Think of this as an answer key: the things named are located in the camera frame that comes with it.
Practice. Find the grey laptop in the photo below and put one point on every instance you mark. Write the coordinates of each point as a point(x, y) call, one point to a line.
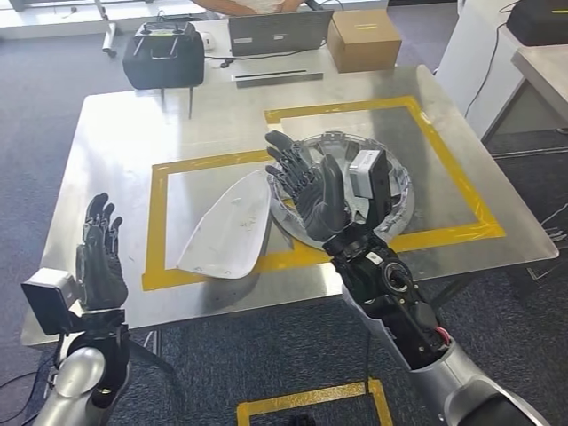
point(279, 32)

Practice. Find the yellow tape on workbench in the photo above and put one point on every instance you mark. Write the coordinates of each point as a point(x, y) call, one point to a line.
point(155, 235)

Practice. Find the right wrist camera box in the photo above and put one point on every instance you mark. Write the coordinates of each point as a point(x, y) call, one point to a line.
point(368, 173)

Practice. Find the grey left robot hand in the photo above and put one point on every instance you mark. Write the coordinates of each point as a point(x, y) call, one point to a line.
point(102, 276)

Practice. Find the person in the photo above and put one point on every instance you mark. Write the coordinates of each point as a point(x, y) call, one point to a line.
point(239, 6)

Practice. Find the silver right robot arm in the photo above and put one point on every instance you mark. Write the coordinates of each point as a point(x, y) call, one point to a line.
point(399, 311)

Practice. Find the silver metal bar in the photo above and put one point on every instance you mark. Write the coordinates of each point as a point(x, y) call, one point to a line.
point(279, 79)

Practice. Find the yellow floor tape square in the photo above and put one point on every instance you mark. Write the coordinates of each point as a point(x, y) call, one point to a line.
point(311, 397)

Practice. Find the steel table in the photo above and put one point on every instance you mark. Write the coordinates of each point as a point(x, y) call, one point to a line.
point(545, 70)

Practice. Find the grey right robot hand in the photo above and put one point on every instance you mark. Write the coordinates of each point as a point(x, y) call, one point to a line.
point(319, 206)

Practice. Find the black carrying case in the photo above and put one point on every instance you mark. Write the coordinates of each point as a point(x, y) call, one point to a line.
point(164, 62)

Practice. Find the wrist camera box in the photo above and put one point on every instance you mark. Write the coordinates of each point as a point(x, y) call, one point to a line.
point(48, 300)
point(368, 173)

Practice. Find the white desk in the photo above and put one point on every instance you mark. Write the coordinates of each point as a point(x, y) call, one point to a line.
point(66, 17)

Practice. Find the silver wheel hubcap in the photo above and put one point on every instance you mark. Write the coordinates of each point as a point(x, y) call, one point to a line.
point(399, 194)

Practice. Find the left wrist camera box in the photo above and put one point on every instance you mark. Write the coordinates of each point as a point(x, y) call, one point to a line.
point(48, 300)

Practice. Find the brown cardboard box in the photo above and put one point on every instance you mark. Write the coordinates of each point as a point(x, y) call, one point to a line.
point(363, 44)

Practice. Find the white curved plastic part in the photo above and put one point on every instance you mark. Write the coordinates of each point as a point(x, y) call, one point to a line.
point(231, 235)

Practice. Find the steel workbench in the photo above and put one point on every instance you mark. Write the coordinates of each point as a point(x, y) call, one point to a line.
point(133, 135)

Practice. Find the black device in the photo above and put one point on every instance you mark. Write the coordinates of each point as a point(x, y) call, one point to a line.
point(539, 23)

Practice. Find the white partition panel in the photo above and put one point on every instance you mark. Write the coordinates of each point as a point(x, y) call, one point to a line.
point(470, 64)

